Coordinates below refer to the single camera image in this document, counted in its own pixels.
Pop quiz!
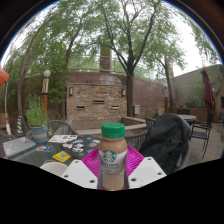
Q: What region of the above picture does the orange patio umbrella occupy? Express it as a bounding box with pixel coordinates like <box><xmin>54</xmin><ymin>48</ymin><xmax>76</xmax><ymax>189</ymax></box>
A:
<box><xmin>0</xmin><ymin>66</ymin><xmax>11</xmax><ymax>89</ymax></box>

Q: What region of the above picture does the dark laptop with stickers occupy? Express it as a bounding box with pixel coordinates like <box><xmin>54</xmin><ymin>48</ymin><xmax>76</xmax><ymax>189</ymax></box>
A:
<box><xmin>59</xmin><ymin>134</ymin><xmax>102</xmax><ymax>161</ymax></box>

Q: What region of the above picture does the white printed paper sheet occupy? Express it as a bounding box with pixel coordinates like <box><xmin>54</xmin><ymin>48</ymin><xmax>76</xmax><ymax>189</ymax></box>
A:
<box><xmin>47</xmin><ymin>134</ymin><xmax>79</xmax><ymax>145</ymax></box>

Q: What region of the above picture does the black metal patio chair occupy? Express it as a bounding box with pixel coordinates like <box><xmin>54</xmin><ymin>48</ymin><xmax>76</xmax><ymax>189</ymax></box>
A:
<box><xmin>189</xmin><ymin>112</ymin><xmax>215</xmax><ymax>160</ymax></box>

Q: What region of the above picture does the wooden lamp post white globe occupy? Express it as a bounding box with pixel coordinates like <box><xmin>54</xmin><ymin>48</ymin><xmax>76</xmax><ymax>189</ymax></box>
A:
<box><xmin>41</xmin><ymin>69</ymin><xmax>52</xmax><ymax>116</ymax></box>

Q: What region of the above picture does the green plant in teal pot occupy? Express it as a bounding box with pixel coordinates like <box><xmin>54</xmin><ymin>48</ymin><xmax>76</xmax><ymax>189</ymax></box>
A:
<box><xmin>24</xmin><ymin>94</ymin><xmax>50</xmax><ymax>144</ymax></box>

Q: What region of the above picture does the closed maroon patio umbrella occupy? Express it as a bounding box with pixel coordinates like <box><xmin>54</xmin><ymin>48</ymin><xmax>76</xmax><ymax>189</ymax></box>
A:
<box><xmin>200</xmin><ymin>66</ymin><xmax>215</xmax><ymax>115</ymax></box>

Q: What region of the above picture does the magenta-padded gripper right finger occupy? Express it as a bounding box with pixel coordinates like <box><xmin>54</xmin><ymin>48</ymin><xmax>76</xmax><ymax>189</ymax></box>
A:
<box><xmin>124</xmin><ymin>144</ymin><xmax>167</xmax><ymax>190</ymax></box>

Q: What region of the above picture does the grey metal mesh chair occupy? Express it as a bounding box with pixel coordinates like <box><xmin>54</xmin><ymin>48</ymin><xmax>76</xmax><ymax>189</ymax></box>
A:
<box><xmin>45</xmin><ymin>119</ymin><xmax>81</xmax><ymax>137</ymax></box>

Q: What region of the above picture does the yellow sticker card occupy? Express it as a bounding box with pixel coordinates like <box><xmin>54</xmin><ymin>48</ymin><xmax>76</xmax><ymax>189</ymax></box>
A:
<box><xmin>52</xmin><ymin>150</ymin><xmax>72</xmax><ymax>163</ymax></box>

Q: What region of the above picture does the small colourful sticker card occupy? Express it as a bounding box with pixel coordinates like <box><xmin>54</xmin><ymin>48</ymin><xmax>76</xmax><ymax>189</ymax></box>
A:
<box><xmin>35</xmin><ymin>144</ymin><xmax>54</xmax><ymax>153</ymax></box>

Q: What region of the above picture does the blue yellow striped post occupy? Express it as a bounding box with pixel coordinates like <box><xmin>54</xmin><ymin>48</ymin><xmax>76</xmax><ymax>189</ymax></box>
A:
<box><xmin>16</xmin><ymin>115</ymin><xmax>25</xmax><ymax>135</ymax></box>

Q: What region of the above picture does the grey laptop with stickers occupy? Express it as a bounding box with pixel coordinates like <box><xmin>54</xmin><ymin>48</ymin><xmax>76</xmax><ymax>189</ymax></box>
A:
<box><xmin>2</xmin><ymin>135</ymin><xmax>37</xmax><ymax>159</ymax></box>

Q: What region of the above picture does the metal mesh chair under jacket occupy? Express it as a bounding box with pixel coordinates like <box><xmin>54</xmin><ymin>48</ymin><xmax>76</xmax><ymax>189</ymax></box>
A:
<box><xmin>124</xmin><ymin>115</ymin><xmax>192</xmax><ymax>176</ymax></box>

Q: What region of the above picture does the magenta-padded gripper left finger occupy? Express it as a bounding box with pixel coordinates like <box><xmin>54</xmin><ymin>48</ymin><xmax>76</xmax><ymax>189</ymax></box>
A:
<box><xmin>61</xmin><ymin>145</ymin><xmax>102</xmax><ymax>190</ymax></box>

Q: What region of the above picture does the coffee drink bottle green cap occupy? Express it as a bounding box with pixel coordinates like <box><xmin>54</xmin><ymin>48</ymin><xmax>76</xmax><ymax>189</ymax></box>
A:
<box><xmin>97</xmin><ymin>121</ymin><xmax>129</xmax><ymax>192</ymax></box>

